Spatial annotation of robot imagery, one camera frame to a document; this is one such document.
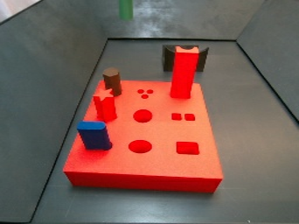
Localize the green cylinder peg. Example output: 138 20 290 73
119 0 134 20

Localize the red shape sorting board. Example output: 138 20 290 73
63 80 223 193

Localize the red star peg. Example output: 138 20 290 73
94 89 118 123

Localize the blue rounded peg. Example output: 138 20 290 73
78 121 112 151

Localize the dark brown hexagonal peg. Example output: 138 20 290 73
103 67 122 96

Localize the tall red arch block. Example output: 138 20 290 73
170 45 200 100

